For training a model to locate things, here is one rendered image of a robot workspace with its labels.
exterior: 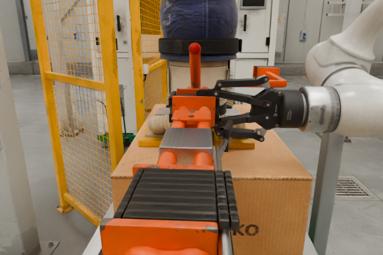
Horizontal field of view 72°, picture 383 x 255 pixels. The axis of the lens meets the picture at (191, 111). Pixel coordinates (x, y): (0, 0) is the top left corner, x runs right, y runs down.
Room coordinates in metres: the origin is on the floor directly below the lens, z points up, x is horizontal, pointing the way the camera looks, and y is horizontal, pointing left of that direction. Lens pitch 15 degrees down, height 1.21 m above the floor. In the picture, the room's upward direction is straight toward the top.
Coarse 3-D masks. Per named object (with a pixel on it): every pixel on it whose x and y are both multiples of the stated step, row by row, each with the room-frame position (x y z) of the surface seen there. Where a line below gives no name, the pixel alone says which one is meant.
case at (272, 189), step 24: (264, 144) 0.64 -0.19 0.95; (120, 168) 0.50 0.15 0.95; (240, 168) 0.50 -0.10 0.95; (264, 168) 0.50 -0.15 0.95; (288, 168) 0.50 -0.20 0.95; (120, 192) 0.47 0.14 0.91; (240, 192) 0.47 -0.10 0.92; (264, 192) 0.47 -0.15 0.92; (288, 192) 0.47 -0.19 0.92; (240, 216) 0.47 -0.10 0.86; (264, 216) 0.47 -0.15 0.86; (288, 216) 0.47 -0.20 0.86; (240, 240) 0.47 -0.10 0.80; (264, 240) 0.47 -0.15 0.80; (288, 240) 0.47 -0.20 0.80
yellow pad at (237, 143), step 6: (228, 108) 0.83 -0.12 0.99; (234, 108) 0.91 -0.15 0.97; (246, 126) 0.72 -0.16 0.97; (216, 138) 0.63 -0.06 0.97; (222, 138) 0.63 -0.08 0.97; (234, 138) 0.63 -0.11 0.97; (240, 138) 0.63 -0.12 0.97; (246, 138) 0.63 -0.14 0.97; (216, 144) 0.61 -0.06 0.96; (234, 144) 0.60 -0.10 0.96; (240, 144) 0.60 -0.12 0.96; (246, 144) 0.60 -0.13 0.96; (252, 144) 0.60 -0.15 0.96
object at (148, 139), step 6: (144, 132) 0.68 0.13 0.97; (150, 132) 0.66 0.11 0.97; (144, 138) 0.63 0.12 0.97; (150, 138) 0.63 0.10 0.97; (156, 138) 0.63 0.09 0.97; (162, 138) 0.63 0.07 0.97; (138, 144) 0.62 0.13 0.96; (144, 144) 0.62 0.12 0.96; (150, 144) 0.61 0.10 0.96; (156, 144) 0.61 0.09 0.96
